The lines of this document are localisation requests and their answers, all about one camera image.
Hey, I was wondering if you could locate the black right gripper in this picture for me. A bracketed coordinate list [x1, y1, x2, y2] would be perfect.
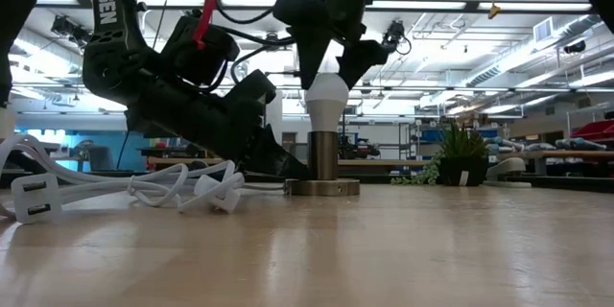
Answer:
[272, 0, 390, 91]

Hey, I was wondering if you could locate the white ceiling air vent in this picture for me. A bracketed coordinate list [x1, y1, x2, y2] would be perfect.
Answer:
[532, 16, 556, 44]

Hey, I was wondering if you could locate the wooden workbench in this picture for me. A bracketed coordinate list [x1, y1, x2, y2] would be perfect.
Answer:
[496, 150, 614, 177]

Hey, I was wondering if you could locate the red fabric cover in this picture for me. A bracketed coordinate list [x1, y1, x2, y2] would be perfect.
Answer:
[569, 118, 614, 143]

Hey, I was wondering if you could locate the blue storage bin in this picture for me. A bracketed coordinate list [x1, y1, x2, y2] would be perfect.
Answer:
[472, 127, 500, 141]
[420, 127, 445, 144]

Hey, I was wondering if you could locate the brass lamp socket base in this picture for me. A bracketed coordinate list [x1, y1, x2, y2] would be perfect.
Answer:
[283, 130, 362, 198]

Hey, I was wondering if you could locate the white bottle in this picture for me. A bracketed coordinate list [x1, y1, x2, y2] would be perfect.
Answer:
[0, 105, 17, 141]

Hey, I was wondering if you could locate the black ceiling speaker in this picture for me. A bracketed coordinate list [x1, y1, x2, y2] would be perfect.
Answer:
[562, 39, 587, 55]

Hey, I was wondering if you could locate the white lightbulb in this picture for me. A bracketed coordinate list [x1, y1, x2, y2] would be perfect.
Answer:
[303, 72, 350, 133]

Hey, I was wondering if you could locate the small black mounted camera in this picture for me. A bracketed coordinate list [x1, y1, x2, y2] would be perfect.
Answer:
[382, 19, 413, 57]

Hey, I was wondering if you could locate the red zip tie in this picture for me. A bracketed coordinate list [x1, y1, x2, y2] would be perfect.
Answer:
[192, 0, 219, 52]

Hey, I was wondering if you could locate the black ceiling-mounted device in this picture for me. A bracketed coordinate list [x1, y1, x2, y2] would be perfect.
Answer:
[50, 13, 101, 53]

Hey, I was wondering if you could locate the white stapler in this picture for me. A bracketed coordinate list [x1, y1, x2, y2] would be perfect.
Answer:
[483, 156, 533, 189]

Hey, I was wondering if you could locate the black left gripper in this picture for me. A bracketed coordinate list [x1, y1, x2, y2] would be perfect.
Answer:
[205, 68, 312, 182]

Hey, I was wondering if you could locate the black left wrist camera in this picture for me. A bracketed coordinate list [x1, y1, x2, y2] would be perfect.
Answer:
[160, 13, 242, 89]

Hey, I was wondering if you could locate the white lamp power cord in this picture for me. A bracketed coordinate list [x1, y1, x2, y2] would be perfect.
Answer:
[0, 132, 287, 226]

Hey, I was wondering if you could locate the potted green succulent plant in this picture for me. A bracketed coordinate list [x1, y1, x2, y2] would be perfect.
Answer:
[390, 121, 491, 187]

